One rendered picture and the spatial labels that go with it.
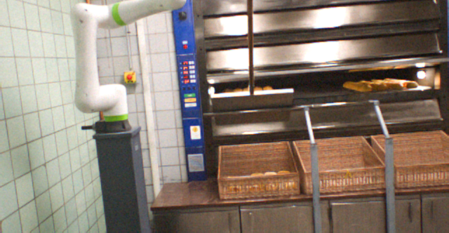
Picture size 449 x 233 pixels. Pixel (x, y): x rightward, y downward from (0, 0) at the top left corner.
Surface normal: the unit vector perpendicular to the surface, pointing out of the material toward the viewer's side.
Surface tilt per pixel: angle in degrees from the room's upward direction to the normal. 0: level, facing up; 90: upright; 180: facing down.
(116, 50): 90
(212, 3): 90
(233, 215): 91
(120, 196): 90
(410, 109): 70
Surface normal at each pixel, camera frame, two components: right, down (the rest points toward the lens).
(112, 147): -0.03, 0.12
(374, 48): -0.07, -0.22
